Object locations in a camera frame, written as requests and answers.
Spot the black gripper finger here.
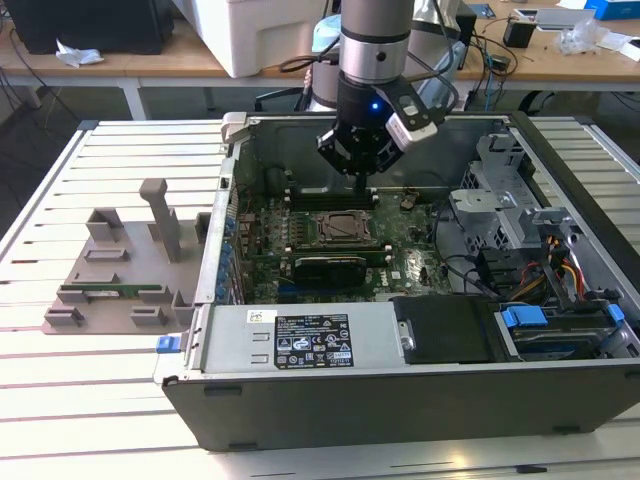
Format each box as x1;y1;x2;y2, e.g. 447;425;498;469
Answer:
315;127;362;194
359;129;406;194

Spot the CPU socket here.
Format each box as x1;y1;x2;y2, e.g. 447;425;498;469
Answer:
315;209;380;249

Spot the black chair base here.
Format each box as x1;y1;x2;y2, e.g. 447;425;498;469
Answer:
517;89;554;117
254;88;307;112

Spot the pale grey teach pendant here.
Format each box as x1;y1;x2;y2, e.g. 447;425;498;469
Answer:
409;29;471;111

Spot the green motherboard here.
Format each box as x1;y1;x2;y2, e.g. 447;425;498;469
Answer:
233;185;454;305

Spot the silver chipset heatsink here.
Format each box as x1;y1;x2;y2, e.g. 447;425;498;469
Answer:
403;251;432;286

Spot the white plastic machine housing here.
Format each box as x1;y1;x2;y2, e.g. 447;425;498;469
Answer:
177;0;344;79

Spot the black graphics card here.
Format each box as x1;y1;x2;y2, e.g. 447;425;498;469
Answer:
291;253;370;290

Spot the black upright box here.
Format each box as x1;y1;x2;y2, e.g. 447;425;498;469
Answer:
454;12;479;71

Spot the silver metal drive cage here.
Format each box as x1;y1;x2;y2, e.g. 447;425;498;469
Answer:
446;130;574;264

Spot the small black box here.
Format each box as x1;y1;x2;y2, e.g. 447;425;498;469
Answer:
502;17;537;50

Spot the wooden desk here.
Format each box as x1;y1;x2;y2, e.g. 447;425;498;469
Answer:
0;19;321;121
449;0;640;96

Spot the black plastic bay shroud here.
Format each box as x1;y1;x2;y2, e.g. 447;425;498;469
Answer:
388;294;502;366

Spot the hard disk blue carrier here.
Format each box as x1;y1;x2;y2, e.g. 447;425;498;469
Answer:
493;303;626;362

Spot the flat grey tray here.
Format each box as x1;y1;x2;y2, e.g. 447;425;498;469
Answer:
534;5;597;31

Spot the clear plastic bag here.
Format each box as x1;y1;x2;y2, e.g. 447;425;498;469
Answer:
554;19;611;56

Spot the silver power supply unit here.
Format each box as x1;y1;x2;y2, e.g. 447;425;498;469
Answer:
198;302;407;375

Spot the grey parts rack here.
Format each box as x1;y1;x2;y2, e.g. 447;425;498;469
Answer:
40;177;214;336

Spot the white paper card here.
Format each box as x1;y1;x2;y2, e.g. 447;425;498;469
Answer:
597;33;640;62

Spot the blue cardboard box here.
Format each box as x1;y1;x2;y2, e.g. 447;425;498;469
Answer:
584;0;640;21

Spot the open black PC case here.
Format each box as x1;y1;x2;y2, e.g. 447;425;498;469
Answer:
152;110;640;454

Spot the crumpled white paper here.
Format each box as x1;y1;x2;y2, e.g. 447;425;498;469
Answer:
54;38;105;69

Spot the large black equipment case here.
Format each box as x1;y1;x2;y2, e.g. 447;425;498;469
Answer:
9;0;174;55

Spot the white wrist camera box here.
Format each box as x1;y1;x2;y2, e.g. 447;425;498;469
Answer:
384;92;440;152

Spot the yellow power wire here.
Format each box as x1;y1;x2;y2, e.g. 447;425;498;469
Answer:
547;239;586;301

